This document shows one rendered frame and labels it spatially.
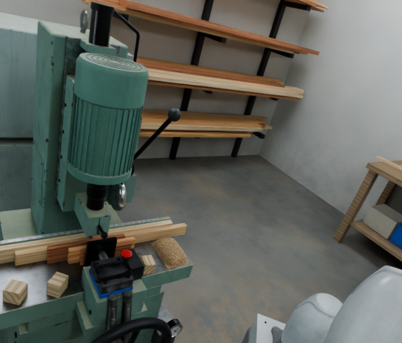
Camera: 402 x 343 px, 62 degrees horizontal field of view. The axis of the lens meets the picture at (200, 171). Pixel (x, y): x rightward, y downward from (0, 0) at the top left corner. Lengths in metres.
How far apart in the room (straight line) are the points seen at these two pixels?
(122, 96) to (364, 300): 0.64
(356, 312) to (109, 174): 0.64
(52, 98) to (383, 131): 3.45
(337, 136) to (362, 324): 3.72
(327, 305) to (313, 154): 3.38
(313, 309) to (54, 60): 1.06
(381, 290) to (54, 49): 0.94
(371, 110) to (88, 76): 3.54
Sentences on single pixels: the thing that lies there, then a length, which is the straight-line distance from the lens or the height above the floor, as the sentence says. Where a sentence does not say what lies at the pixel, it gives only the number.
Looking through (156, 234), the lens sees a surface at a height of 0.92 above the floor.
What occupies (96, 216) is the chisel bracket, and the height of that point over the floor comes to 1.07.
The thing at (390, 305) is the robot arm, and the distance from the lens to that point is 0.61.
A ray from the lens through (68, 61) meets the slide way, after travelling 1.04.
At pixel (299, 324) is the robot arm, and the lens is 1.20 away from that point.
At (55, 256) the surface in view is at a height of 0.92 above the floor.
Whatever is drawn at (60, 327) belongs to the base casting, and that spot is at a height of 0.78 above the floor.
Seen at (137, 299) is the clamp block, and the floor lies 0.93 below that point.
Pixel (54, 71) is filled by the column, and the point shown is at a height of 1.42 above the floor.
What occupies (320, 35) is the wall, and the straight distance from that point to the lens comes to 4.59.
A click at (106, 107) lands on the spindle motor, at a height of 1.41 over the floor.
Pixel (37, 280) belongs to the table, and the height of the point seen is 0.90.
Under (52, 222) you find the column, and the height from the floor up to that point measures 0.89.
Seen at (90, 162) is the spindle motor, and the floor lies 1.26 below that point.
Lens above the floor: 1.67
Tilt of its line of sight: 25 degrees down
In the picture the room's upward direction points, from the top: 16 degrees clockwise
